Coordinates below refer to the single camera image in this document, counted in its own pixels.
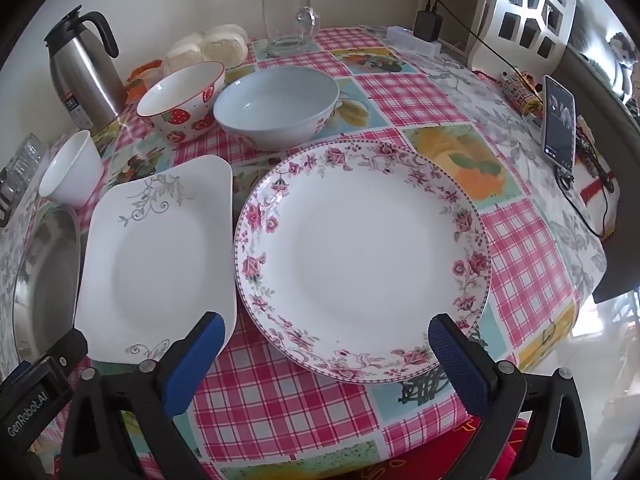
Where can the small white bowl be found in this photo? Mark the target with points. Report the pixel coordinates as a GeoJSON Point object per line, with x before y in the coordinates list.
{"type": "Point", "coordinates": [75, 170]}

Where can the clear glass cup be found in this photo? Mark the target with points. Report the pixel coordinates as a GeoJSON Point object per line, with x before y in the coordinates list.
{"type": "Point", "coordinates": [30, 147]}
{"type": "Point", "coordinates": [12, 175]}

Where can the grey sofa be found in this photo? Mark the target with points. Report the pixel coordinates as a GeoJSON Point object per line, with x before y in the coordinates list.
{"type": "Point", "coordinates": [600, 90]}

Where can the clear glass mug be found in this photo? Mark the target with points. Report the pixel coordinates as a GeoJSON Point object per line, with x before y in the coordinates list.
{"type": "Point", "coordinates": [285, 25]}

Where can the bag of white steamed buns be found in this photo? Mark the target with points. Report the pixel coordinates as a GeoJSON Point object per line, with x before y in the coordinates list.
{"type": "Point", "coordinates": [220, 45]}

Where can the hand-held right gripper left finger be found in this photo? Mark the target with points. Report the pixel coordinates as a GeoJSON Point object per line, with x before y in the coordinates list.
{"type": "Point", "coordinates": [197, 355]}

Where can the smartphone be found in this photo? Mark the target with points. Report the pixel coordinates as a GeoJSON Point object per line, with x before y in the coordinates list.
{"type": "Point", "coordinates": [560, 120]}

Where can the square white plate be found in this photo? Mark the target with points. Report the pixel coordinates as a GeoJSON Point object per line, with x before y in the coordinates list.
{"type": "Point", "coordinates": [150, 260]}

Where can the black charger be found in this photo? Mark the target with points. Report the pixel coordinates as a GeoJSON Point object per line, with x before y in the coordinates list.
{"type": "Point", "coordinates": [427, 25]}

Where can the pink checked fruit tablecloth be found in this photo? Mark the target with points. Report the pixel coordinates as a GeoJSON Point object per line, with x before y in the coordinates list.
{"type": "Point", "coordinates": [415, 95]}

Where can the stainless steel basin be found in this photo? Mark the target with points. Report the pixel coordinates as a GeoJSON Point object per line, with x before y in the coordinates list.
{"type": "Point", "coordinates": [45, 285]}

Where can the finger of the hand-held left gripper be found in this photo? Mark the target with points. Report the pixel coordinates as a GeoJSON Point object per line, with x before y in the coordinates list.
{"type": "Point", "coordinates": [66, 347]}

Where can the strawberry print bowl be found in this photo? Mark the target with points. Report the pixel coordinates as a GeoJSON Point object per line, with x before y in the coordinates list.
{"type": "Point", "coordinates": [175, 120]}

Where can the light blue bowl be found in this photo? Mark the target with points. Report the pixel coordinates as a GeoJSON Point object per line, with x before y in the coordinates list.
{"type": "Point", "coordinates": [275, 100]}

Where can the colourful candy roll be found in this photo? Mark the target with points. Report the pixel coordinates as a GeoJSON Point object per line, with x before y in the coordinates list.
{"type": "Point", "coordinates": [522, 92]}

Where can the red cloth with yellow print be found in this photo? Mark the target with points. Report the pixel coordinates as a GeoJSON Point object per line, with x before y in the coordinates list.
{"type": "Point", "coordinates": [440, 455]}

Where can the stainless steel thermos jug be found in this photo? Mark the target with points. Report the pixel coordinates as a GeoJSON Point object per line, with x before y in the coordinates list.
{"type": "Point", "coordinates": [85, 75]}

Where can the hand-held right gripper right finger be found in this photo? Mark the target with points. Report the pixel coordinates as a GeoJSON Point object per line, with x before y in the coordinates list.
{"type": "Point", "coordinates": [457, 360]}

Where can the white lattice chair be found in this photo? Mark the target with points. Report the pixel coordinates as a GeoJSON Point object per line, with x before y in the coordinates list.
{"type": "Point", "coordinates": [482, 50]}

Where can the plush toy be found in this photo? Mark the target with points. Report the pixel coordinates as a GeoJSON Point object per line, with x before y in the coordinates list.
{"type": "Point", "coordinates": [622, 55]}

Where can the round pink floral plate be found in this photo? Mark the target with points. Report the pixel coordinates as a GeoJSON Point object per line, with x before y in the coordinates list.
{"type": "Point", "coordinates": [360, 260]}

